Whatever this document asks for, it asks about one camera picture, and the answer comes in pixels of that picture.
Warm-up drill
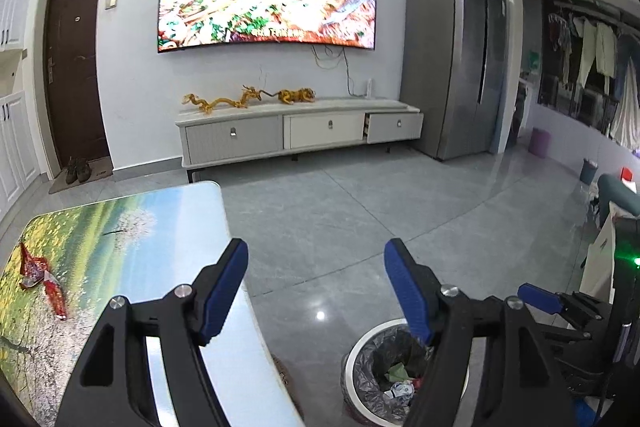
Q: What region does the white round trash bin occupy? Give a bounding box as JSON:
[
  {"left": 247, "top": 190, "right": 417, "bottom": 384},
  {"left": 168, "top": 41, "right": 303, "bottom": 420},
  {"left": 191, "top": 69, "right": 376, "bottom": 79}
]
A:
[{"left": 341, "top": 319, "right": 471, "bottom": 426}]

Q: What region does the brown doormat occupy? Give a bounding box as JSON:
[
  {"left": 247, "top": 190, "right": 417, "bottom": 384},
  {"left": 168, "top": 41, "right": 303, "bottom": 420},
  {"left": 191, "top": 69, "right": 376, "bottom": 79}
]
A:
[{"left": 48, "top": 158, "right": 114, "bottom": 194}]

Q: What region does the television cable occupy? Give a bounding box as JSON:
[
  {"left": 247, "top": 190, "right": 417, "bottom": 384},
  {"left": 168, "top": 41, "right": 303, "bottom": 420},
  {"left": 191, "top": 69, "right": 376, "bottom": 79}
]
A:
[{"left": 311, "top": 43, "right": 369, "bottom": 98}]

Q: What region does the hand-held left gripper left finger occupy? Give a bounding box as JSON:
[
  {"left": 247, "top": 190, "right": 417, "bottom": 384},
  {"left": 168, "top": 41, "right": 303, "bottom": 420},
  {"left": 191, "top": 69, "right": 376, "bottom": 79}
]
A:
[{"left": 55, "top": 238, "right": 249, "bottom": 427}]

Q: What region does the white cabinet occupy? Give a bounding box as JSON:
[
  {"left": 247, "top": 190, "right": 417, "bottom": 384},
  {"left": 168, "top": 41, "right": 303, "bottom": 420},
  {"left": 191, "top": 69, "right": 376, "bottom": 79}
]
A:
[{"left": 0, "top": 0, "right": 42, "bottom": 224}]

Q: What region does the white television stand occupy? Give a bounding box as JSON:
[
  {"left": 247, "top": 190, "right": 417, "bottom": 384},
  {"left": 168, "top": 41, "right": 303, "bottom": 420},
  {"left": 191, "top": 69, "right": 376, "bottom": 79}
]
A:
[{"left": 174, "top": 97, "right": 425, "bottom": 184}]

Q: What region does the dark brown door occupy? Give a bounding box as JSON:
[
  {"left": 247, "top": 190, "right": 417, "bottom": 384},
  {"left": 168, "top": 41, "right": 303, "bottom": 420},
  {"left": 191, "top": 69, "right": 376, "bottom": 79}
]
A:
[{"left": 42, "top": 0, "right": 112, "bottom": 180}]

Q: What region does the orange-red snack packet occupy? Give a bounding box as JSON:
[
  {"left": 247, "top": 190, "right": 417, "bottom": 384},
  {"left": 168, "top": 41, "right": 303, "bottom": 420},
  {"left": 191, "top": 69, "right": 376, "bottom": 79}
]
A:
[{"left": 44, "top": 271, "right": 69, "bottom": 321}]

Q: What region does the grey refrigerator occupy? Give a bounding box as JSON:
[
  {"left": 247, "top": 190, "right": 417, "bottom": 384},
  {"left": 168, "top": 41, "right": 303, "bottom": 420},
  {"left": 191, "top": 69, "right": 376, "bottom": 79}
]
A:
[{"left": 400, "top": 0, "right": 508, "bottom": 162}]

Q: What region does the teal chair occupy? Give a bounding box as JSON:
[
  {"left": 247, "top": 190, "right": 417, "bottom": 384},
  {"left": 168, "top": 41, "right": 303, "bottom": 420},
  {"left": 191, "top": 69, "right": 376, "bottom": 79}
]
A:
[{"left": 596, "top": 173, "right": 640, "bottom": 233}]

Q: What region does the purple bin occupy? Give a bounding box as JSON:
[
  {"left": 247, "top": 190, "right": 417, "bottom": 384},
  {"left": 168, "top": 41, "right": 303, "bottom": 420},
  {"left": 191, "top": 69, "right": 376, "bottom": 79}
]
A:
[{"left": 530, "top": 127, "right": 553, "bottom": 158}]

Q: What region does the black bin liner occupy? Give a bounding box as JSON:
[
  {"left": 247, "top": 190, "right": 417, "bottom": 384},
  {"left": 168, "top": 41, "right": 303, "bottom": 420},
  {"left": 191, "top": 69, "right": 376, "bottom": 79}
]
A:
[{"left": 343, "top": 324, "right": 468, "bottom": 419}]

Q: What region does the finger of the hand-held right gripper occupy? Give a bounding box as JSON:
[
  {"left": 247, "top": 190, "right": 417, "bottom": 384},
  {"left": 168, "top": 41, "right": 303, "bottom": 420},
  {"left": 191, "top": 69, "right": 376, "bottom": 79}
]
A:
[{"left": 517, "top": 283, "right": 613, "bottom": 330}]

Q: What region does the dark red snack packet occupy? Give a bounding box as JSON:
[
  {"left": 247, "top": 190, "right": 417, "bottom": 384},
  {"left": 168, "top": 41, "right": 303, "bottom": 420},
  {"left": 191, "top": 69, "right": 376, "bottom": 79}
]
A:
[{"left": 19, "top": 241, "right": 52, "bottom": 291}]

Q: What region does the golden dragon ornament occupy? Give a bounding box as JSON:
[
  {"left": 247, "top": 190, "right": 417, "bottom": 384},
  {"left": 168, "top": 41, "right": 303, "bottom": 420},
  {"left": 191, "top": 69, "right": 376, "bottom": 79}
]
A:
[{"left": 182, "top": 85, "right": 264, "bottom": 113}]

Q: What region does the row of hanging clothes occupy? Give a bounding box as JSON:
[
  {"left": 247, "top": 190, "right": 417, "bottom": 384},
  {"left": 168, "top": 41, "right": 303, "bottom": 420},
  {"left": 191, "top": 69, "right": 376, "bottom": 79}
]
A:
[{"left": 546, "top": 9, "right": 640, "bottom": 145}]

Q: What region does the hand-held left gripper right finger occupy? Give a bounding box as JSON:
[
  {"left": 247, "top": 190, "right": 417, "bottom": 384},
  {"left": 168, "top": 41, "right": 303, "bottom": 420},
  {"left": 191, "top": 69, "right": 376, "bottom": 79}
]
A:
[{"left": 384, "top": 238, "right": 581, "bottom": 427}]

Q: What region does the golden tiger ornament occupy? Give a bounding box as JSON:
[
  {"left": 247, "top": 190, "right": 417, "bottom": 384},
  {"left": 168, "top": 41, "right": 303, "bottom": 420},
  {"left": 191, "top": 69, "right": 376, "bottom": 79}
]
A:
[{"left": 277, "top": 87, "right": 318, "bottom": 104}]

